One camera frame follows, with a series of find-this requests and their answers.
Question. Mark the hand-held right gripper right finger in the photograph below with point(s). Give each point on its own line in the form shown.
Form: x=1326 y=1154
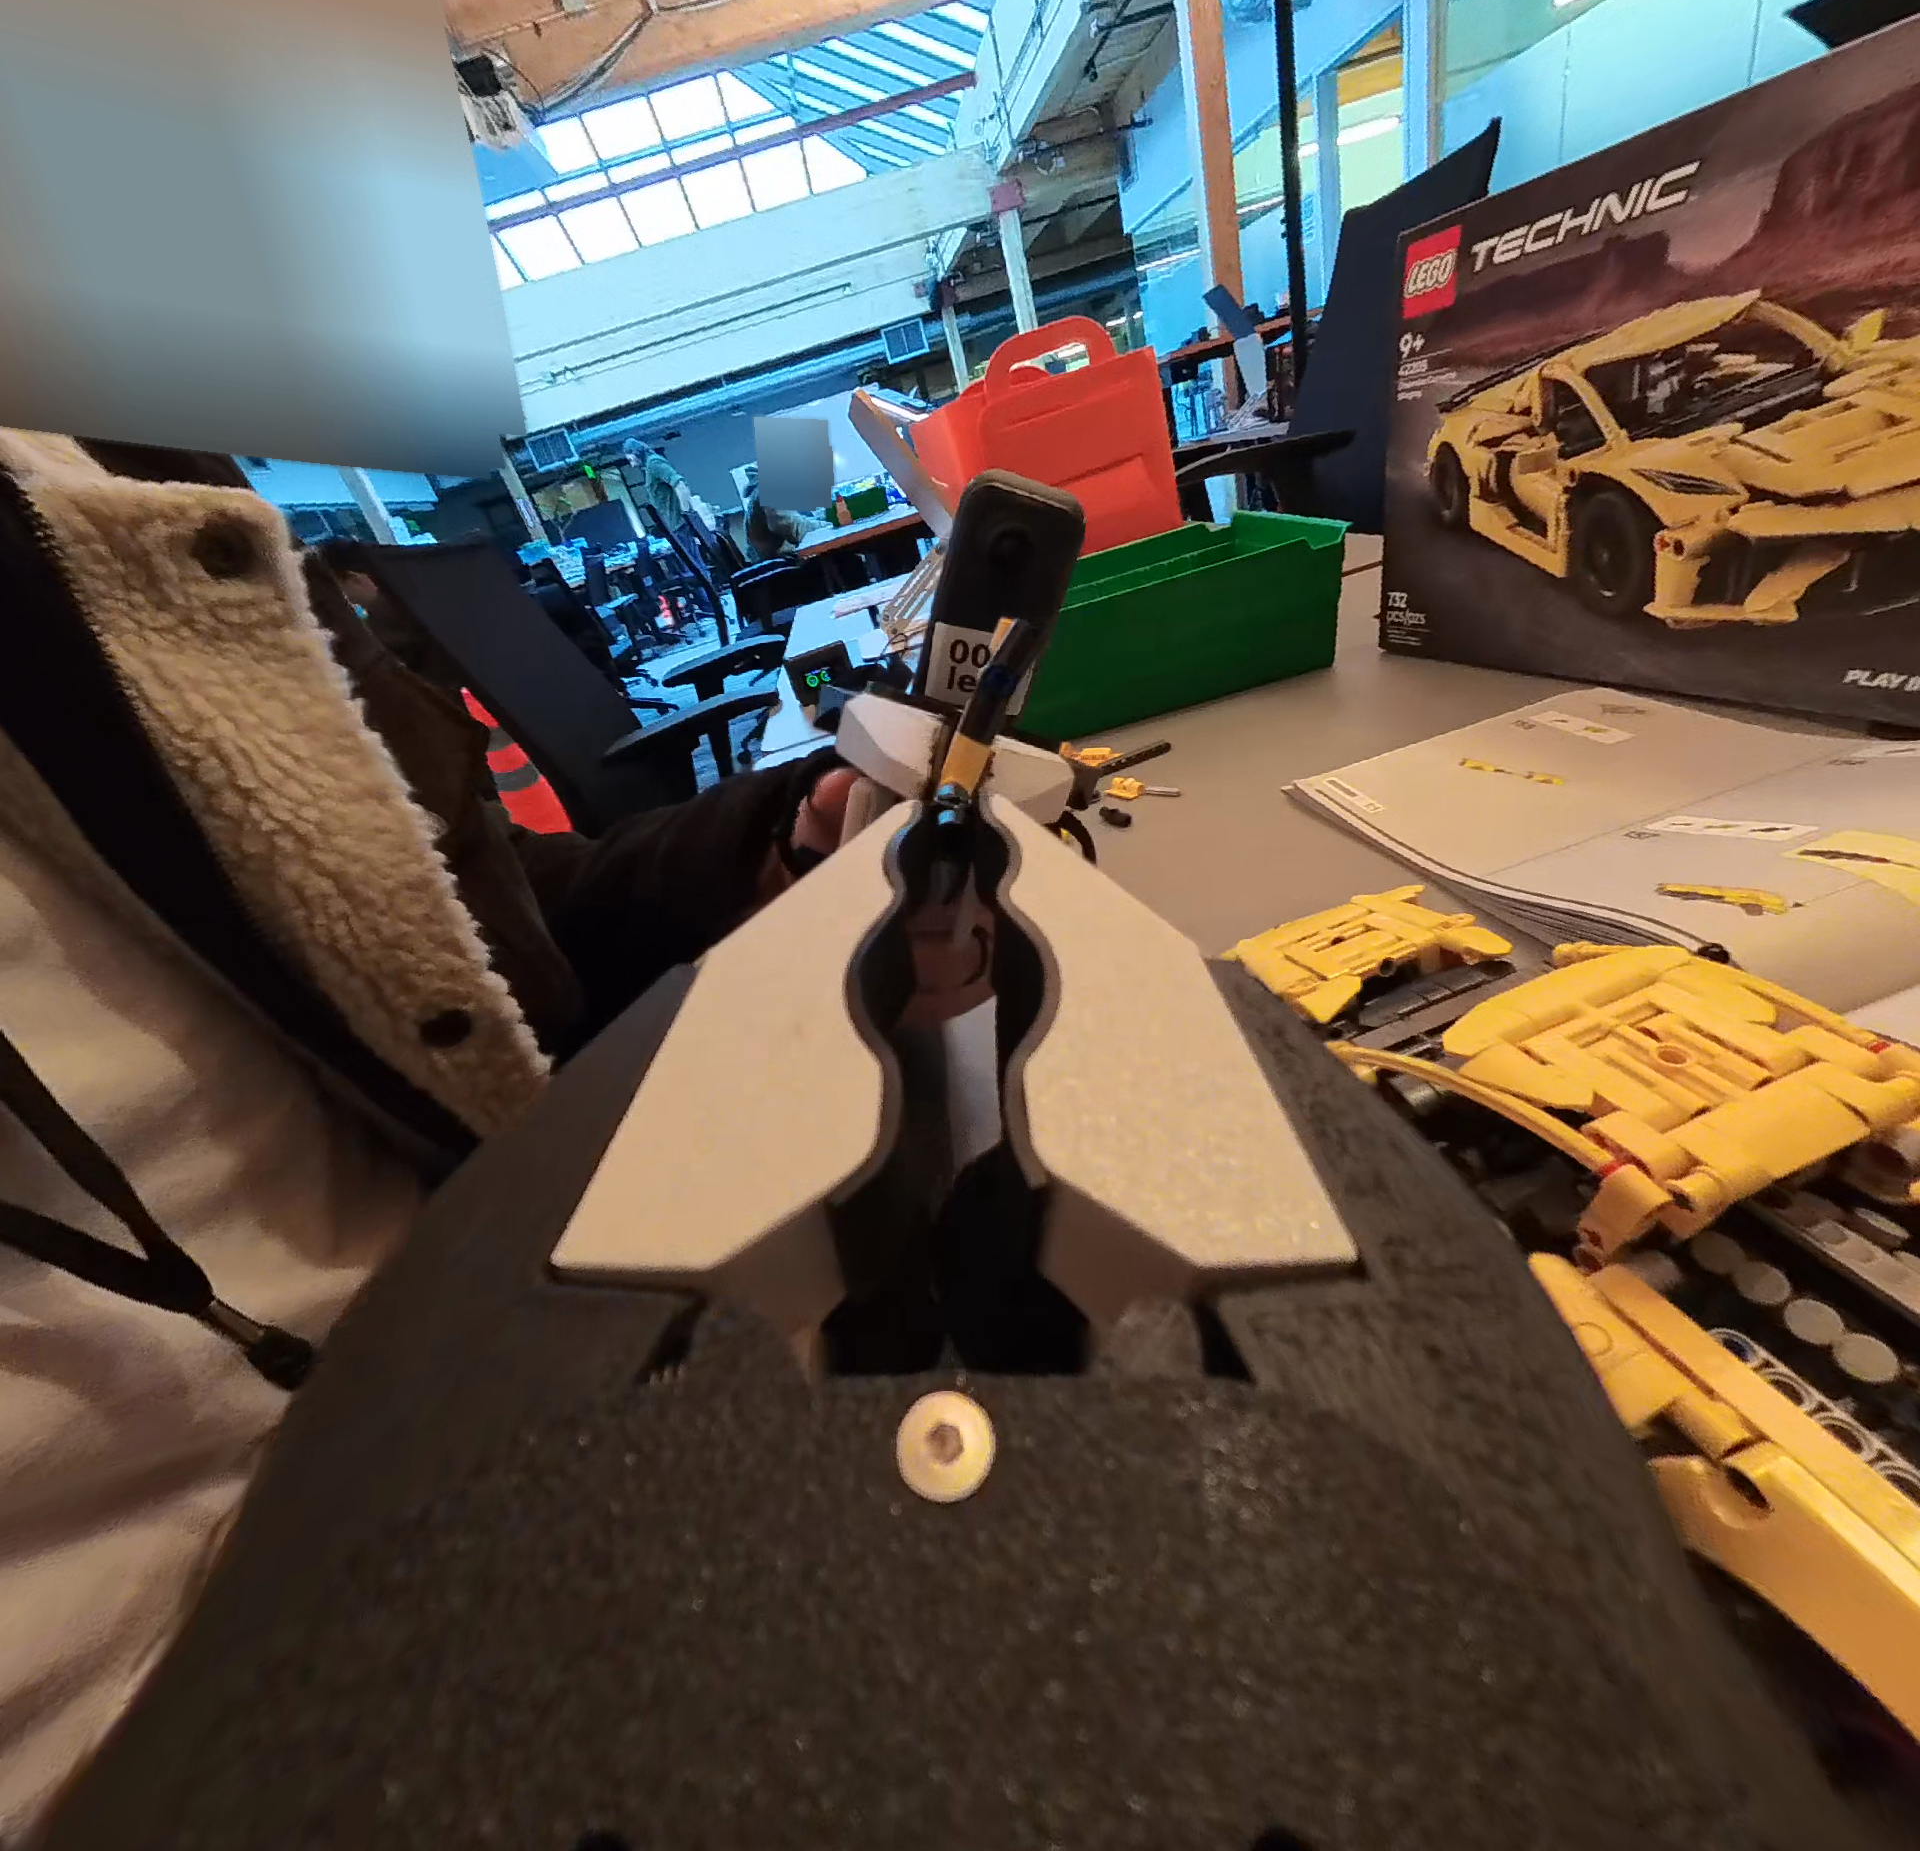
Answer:
x=1184 y=1116

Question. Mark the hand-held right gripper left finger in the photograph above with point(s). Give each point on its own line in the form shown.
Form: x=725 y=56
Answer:
x=721 y=1116

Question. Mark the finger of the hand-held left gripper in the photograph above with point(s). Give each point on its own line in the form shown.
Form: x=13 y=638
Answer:
x=1039 y=786
x=885 y=748

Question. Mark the small yellow connector black pin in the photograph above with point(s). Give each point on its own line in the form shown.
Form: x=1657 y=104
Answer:
x=969 y=756

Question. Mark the yellow brick car model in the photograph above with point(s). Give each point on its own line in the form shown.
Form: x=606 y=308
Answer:
x=1680 y=1042

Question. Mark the person's left hand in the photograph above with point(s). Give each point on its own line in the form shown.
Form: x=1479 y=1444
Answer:
x=822 y=824

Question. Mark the black device green display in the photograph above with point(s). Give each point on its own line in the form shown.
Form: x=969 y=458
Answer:
x=821 y=676

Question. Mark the orange bag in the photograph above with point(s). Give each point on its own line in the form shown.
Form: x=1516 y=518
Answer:
x=1064 y=440

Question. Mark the green plastic bin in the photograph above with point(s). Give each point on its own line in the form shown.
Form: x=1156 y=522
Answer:
x=1184 y=636

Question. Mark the orange safety cone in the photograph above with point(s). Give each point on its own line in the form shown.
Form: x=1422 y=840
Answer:
x=518 y=772

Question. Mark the black office chair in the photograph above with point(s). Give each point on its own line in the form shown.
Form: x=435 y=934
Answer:
x=1394 y=306
x=495 y=652

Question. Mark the black pole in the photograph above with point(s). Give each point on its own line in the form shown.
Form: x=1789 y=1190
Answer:
x=1290 y=156

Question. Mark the instruction booklet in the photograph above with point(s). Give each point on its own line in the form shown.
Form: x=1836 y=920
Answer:
x=1575 y=816

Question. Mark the brick car set box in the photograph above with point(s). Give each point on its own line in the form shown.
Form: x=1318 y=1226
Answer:
x=1651 y=456

